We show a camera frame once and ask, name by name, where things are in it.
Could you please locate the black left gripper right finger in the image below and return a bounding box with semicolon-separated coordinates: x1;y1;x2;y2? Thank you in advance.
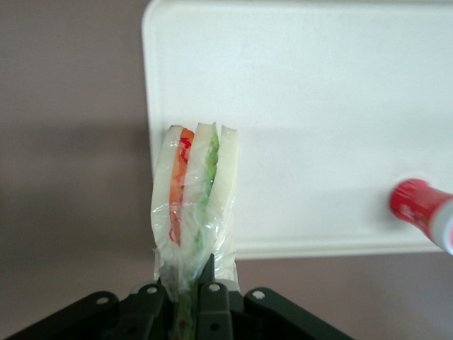
195;252;352;340

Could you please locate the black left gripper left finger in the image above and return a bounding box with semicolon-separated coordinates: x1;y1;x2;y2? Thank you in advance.
20;282;175;340

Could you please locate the plastic triangle sandwich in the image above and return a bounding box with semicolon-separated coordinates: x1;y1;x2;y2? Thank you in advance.
149;121;241;340

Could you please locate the red bottle on tray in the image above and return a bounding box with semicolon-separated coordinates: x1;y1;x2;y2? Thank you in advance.
388;176;453;256

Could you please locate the beige plastic tray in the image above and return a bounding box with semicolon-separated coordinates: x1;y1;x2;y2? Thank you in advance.
141;0;453;262

